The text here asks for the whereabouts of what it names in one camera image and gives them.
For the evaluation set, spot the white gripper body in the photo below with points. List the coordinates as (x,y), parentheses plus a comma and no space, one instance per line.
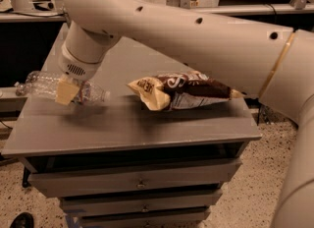
(76,67)

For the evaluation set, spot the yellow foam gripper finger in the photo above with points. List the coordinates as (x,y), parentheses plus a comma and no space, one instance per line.
(67,89)

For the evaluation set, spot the clear plastic water bottle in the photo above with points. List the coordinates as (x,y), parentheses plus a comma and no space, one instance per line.
(44,85)

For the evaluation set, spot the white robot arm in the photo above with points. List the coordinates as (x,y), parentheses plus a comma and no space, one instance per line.
(272,63)

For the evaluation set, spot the grey drawer cabinet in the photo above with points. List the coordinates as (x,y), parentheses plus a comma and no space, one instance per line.
(121,165)

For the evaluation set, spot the brown yellow chip bag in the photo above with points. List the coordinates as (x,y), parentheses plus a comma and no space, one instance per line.
(178,91)

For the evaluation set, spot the black shoe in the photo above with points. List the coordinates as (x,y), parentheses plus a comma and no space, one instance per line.
(23,220)

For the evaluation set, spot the grey metal rail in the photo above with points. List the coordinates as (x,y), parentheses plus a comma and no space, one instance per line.
(240,10)

